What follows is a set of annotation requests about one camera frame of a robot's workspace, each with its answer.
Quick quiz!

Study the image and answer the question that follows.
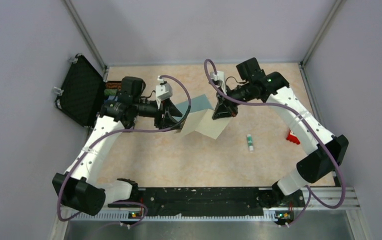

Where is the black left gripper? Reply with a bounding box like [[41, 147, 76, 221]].
[[134, 97, 184, 132]]

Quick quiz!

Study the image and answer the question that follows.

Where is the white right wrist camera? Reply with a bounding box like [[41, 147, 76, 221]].
[[210, 71, 226, 93]]

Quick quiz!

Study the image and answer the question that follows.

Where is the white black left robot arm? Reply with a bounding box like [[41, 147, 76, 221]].
[[52, 75, 191, 221]]

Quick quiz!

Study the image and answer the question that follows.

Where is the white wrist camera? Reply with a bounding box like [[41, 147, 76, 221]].
[[155, 76, 173, 103], [210, 71, 226, 93]]

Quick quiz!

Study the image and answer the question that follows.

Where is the green white glue stick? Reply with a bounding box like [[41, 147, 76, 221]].
[[246, 134, 254, 152]]

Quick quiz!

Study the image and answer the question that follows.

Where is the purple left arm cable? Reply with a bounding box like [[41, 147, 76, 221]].
[[57, 74, 192, 230]]

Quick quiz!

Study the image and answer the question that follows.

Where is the black poker chip case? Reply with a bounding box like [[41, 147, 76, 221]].
[[53, 53, 121, 128]]

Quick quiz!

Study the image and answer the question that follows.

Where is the beige letter paper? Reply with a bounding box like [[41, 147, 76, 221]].
[[179, 108, 233, 140]]

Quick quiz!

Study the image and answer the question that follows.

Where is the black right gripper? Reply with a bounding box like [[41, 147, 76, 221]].
[[213, 82, 254, 120]]

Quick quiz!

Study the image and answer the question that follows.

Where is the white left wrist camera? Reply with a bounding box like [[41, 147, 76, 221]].
[[155, 76, 173, 103]]

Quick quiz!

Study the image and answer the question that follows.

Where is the aluminium front frame rail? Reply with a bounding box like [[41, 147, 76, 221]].
[[50, 187, 372, 240]]

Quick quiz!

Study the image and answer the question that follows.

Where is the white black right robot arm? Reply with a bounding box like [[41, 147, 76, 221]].
[[203, 57, 349, 209]]

